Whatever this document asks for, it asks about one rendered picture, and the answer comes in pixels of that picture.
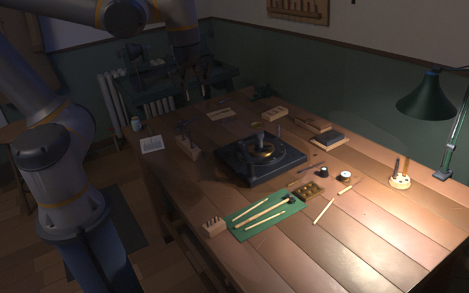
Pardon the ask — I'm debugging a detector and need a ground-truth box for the white radiator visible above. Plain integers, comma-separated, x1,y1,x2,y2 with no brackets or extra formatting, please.
96,67,177,140

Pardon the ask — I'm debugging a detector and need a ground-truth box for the black staking set base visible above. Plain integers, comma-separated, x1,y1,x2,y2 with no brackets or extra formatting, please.
213,129,308,189

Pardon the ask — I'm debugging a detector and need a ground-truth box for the dark stone on wooden board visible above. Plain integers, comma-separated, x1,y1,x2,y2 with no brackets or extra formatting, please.
309,129,351,153

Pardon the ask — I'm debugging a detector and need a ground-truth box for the brass holed plate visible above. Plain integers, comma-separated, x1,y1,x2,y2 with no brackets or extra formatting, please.
292,181,325,203

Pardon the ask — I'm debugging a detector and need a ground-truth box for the brass die plate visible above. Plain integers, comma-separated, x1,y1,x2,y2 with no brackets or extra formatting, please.
247,140,276,159

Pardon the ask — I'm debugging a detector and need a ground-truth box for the wooden wall tool rack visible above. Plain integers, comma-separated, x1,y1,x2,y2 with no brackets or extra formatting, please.
266,0,330,27

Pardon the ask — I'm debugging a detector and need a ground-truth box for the white paper card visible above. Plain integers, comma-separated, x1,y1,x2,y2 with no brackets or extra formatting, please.
139,134,166,155

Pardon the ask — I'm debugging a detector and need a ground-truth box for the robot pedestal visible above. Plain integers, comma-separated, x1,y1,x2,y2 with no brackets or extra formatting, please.
35,215,144,293

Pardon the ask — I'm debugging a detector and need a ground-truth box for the green bench mat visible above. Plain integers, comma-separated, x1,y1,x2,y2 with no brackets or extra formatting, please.
223,188,308,244

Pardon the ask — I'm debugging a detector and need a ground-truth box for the pale wooden block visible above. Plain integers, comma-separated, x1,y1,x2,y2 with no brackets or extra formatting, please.
261,105,289,123

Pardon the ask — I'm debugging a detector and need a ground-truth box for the green bench vise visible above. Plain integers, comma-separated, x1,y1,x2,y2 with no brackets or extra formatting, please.
249,83,274,102

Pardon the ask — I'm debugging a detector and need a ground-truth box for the wooden punch rack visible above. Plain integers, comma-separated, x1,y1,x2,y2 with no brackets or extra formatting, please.
175,134,203,162

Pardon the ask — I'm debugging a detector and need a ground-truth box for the green desk lamp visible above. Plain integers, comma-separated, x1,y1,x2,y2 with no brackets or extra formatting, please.
395,65,469,183

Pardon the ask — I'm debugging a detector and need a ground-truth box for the dark slim tool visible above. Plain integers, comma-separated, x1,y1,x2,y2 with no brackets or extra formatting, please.
296,161,325,175

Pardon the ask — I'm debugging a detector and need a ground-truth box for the wooden handled screwdriver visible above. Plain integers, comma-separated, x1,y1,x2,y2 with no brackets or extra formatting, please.
337,178,365,196

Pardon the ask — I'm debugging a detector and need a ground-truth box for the pale wooden stick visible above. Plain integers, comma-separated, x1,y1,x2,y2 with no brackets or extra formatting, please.
244,210,286,231
231,197,269,223
312,197,336,226

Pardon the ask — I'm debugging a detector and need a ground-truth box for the shallow wooden tray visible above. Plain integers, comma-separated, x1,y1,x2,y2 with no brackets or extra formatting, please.
206,107,238,122

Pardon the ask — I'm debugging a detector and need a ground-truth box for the round cream tool stand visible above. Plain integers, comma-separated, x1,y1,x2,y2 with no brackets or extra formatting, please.
388,155,412,190

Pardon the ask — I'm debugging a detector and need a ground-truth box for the brown wooden box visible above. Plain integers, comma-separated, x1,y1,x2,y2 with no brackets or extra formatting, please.
294,115,333,135

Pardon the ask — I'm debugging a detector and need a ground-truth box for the wooden block with punches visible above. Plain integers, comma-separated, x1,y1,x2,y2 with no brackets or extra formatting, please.
201,215,228,239

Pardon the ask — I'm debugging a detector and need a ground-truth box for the wooden handled hammer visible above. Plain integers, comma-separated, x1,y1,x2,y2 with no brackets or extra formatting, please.
234,194,297,230

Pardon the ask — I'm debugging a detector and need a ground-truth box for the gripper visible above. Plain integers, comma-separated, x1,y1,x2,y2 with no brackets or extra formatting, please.
171,43,214,102

